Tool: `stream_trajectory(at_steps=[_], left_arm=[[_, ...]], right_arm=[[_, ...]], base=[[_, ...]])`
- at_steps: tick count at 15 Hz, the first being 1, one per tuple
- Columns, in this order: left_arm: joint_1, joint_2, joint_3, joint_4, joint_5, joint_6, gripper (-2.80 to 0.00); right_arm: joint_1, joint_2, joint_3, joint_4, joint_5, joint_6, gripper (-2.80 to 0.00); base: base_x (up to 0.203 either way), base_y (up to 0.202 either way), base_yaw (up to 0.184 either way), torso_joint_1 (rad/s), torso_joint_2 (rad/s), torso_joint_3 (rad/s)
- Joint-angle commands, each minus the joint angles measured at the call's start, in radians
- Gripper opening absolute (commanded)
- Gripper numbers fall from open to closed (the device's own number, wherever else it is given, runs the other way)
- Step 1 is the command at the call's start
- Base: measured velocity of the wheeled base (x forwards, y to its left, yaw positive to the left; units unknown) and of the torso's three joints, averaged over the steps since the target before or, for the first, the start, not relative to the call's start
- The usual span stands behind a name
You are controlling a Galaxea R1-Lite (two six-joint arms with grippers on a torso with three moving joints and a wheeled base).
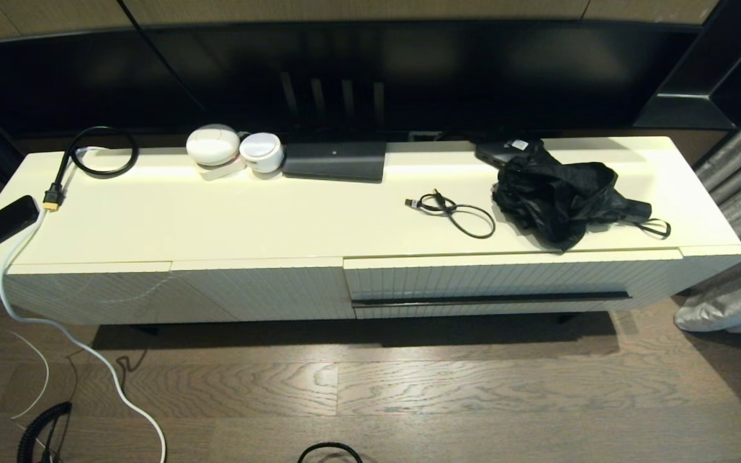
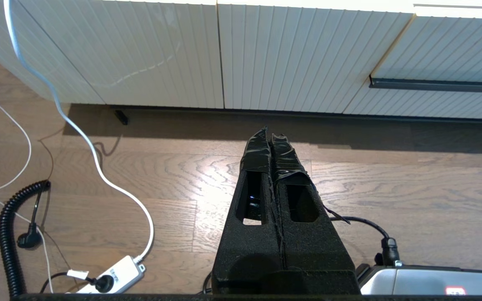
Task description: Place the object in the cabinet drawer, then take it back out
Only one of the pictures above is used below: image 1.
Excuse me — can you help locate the white cabinet drawer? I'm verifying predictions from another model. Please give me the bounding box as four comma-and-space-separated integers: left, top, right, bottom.
343, 248, 683, 320

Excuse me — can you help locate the thick white cable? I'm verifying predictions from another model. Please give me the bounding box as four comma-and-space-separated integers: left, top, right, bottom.
0, 147, 167, 463

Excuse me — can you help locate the black cable loop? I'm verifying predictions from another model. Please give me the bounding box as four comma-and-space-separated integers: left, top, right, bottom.
297, 441, 363, 463

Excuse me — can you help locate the short black USB cable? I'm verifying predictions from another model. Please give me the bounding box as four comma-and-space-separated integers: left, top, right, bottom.
405, 188, 497, 240

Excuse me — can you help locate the black flat set-top box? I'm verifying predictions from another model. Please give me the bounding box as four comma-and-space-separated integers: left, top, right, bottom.
281, 141, 388, 183

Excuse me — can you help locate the white tv cabinet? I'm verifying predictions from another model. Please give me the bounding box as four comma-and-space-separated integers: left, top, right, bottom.
0, 135, 741, 325

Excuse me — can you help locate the black umbrella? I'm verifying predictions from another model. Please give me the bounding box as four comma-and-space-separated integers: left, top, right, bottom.
491, 140, 672, 253

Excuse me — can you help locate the small black box white label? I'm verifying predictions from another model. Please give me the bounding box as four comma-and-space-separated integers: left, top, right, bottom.
475, 136, 542, 169

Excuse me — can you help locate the black television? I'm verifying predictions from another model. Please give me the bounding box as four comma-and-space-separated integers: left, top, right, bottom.
142, 19, 699, 143

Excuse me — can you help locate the black coiled cable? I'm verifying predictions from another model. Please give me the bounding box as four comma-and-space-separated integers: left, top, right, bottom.
17, 400, 74, 463

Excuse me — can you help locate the black HDMI cable gold plug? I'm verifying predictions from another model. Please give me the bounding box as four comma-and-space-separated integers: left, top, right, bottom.
43, 125, 140, 211

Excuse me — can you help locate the white egg-shaped device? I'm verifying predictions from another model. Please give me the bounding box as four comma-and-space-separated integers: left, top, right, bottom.
186, 123, 241, 167

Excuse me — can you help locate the thin white cable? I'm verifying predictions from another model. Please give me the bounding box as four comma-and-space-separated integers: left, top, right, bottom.
0, 302, 51, 420

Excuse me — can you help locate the dark wall shelf unit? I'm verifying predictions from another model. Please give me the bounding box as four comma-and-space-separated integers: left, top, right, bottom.
633, 0, 741, 129

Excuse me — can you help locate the white cylindrical device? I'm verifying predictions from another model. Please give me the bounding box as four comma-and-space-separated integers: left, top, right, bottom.
239, 132, 284, 173

